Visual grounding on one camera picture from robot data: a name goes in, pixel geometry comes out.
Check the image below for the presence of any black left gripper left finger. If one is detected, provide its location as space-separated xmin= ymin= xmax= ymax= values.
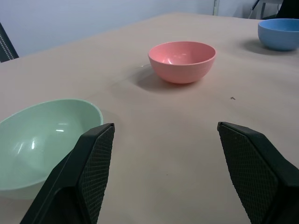
xmin=19 ymin=123 xmax=115 ymax=224

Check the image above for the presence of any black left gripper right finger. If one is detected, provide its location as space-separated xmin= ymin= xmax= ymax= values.
xmin=217 ymin=121 xmax=299 ymax=224

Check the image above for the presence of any green plastic bowl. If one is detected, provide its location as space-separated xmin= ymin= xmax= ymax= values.
xmin=0 ymin=98 xmax=104 ymax=192

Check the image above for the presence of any red plastic bowl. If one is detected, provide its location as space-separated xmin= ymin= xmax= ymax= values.
xmin=148 ymin=41 xmax=216 ymax=84

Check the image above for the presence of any blue plastic bowl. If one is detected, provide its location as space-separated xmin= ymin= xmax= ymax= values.
xmin=257 ymin=18 xmax=299 ymax=52

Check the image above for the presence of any grey metal table leg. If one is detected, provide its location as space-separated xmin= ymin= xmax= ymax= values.
xmin=258 ymin=0 xmax=267 ymax=20

